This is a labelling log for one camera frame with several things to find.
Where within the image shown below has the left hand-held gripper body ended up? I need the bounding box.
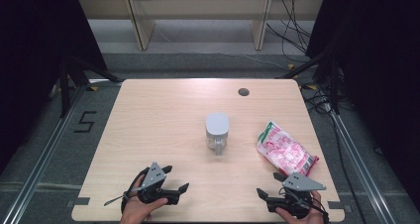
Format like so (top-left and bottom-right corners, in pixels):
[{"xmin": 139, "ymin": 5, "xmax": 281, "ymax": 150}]
[{"xmin": 137, "ymin": 162, "xmax": 181, "ymax": 206}]

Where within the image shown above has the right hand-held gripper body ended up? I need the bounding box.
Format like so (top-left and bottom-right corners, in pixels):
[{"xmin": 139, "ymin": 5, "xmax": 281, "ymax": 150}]
[{"xmin": 265, "ymin": 171, "xmax": 327, "ymax": 219}]

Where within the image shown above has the pink and white plastic bag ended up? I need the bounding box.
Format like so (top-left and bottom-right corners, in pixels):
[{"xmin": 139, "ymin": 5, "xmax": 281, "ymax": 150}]
[{"xmin": 256, "ymin": 120, "xmax": 320, "ymax": 177}]

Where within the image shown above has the clear jar with grey lid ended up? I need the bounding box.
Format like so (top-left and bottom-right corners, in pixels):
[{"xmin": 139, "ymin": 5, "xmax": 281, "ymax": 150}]
[{"xmin": 205, "ymin": 112, "xmax": 230, "ymax": 157}]

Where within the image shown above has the person's right hand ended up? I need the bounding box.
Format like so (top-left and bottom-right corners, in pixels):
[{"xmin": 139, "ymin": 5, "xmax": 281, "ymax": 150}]
[{"xmin": 275, "ymin": 189, "xmax": 326, "ymax": 224}]

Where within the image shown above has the black metal stand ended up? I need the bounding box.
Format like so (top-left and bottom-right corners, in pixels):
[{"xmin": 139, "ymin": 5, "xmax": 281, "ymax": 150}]
[
  {"xmin": 58, "ymin": 55, "xmax": 124, "ymax": 119},
  {"xmin": 275, "ymin": 45, "xmax": 342, "ymax": 115}
]

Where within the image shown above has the dark curtain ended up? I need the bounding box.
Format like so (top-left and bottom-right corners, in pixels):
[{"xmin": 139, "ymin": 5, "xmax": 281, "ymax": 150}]
[
  {"xmin": 305, "ymin": 0, "xmax": 420, "ymax": 205},
  {"xmin": 0, "ymin": 0, "xmax": 109, "ymax": 173}
]

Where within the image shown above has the light wooden shelf unit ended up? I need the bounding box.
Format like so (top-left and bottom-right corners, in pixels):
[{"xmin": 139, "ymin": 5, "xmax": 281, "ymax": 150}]
[{"xmin": 76, "ymin": 0, "xmax": 326, "ymax": 52}]

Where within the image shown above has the left hand-held gripper black cable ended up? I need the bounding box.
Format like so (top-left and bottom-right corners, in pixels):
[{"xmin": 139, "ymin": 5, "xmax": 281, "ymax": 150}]
[{"xmin": 103, "ymin": 166, "xmax": 151, "ymax": 216}]

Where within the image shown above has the hand-held gripper black cable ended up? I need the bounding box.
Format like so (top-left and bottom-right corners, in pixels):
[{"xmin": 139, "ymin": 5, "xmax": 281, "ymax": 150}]
[
  {"xmin": 310, "ymin": 190, "xmax": 331, "ymax": 224},
  {"xmin": 103, "ymin": 166, "xmax": 151, "ymax": 216}
]

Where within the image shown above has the right hand-held gripper black cable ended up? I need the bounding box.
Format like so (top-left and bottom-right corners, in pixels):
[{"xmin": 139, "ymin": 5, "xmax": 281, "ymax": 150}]
[{"xmin": 310, "ymin": 190, "xmax": 331, "ymax": 224}]

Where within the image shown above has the dark table edge bracket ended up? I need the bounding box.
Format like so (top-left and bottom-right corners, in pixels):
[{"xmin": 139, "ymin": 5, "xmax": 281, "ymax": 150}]
[
  {"xmin": 65, "ymin": 196, "xmax": 91, "ymax": 209},
  {"xmin": 327, "ymin": 200, "xmax": 353, "ymax": 214}
]

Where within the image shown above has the thin black floor cable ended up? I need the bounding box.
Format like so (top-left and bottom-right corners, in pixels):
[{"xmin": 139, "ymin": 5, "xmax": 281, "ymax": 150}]
[{"xmin": 329, "ymin": 114, "xmax": 368, "ymax": 224}]

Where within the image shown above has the aluminium floor rail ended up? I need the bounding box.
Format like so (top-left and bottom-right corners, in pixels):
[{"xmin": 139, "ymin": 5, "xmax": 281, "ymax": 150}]
[
  {"xmin": 0, "ymin": 84, "xmax": 89, "ymax": 224},
  {"xmin": 329, "ymin": 110, "xmax": 399, "ymax": 224}
]

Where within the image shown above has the bundle of black cables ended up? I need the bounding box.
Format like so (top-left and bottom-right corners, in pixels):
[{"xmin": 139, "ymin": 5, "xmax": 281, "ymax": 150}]
[{"xmin": 265, "ymin": 0, "xmax": 313, "ymax": 64}]

